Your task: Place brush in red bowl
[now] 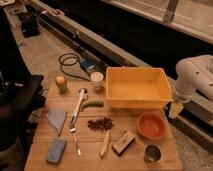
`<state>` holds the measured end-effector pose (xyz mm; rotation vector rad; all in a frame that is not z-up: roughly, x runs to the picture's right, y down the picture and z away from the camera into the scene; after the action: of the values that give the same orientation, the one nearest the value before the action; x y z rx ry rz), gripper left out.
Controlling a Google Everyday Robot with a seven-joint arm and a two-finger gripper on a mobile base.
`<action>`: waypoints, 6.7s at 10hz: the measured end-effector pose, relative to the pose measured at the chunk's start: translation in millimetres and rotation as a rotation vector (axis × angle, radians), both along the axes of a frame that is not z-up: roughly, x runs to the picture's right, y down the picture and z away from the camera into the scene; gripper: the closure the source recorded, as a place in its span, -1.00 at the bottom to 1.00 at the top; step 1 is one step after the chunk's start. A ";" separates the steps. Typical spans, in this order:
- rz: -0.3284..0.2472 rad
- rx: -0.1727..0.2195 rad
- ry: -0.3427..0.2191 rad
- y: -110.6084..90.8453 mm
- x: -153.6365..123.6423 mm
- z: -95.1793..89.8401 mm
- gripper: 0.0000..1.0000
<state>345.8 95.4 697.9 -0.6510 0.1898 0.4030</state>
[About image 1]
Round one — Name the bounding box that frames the silver metal fork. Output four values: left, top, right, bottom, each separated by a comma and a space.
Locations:
68, 122, 82, 157

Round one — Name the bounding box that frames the red bowl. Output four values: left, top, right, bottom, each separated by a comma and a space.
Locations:
137, 113, 166, 140

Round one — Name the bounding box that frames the blue sponge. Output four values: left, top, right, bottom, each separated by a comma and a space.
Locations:
46, 138, 66, 164

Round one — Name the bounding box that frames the wooden block eraser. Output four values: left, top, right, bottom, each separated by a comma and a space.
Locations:
112, 130, 135, 156

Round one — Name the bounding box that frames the small metal cup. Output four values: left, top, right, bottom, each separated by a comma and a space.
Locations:
144, 145, 161, 163

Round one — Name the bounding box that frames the blue box device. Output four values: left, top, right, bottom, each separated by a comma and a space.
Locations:
80, 59, 96, 74

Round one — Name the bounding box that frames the white cup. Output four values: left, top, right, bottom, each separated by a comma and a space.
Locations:
90, 72, 104, 89

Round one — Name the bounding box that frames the yellow plastic tub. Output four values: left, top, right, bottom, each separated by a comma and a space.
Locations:
105, 67, 173, 109

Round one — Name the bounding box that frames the black coiled cable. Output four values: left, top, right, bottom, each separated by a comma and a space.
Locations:
58, 52, 91, 82

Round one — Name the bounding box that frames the green chili pepper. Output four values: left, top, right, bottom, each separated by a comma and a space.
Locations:
80, 101, 104, 111

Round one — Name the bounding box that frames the grey blue cloth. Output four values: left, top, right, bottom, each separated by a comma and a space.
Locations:
46, 109, 67, 136

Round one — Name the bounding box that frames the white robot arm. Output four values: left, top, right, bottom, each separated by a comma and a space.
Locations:
168, 55, 213, 119

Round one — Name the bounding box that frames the black box on floor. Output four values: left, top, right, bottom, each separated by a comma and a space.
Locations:
21, 13, 40, 38

